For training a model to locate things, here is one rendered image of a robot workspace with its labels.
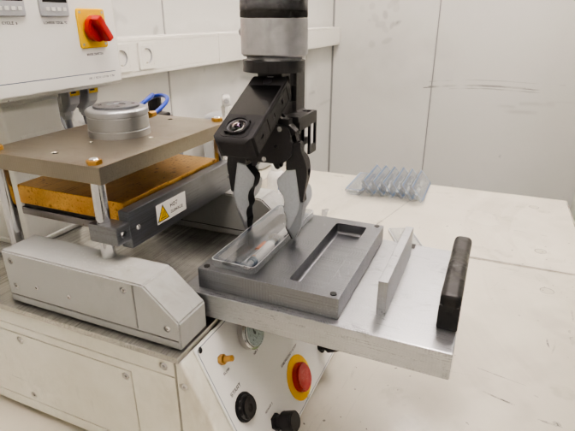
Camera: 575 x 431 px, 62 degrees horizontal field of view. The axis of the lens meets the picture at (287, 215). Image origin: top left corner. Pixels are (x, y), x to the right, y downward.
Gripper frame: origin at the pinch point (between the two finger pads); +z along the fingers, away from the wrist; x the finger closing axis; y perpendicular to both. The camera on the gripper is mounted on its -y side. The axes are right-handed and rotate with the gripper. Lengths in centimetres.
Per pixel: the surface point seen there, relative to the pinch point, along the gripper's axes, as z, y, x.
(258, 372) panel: 16.5, -7.0, -1.9
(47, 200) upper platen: -3.4, -10.6, 25.1
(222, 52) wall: -15, 100, 66
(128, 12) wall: -27, 60, 70
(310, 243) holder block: 1.5, 0.8, -5.4
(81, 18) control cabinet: -24.4, 8.1, 34.2
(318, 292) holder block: 1.6, -9.6, -10.3
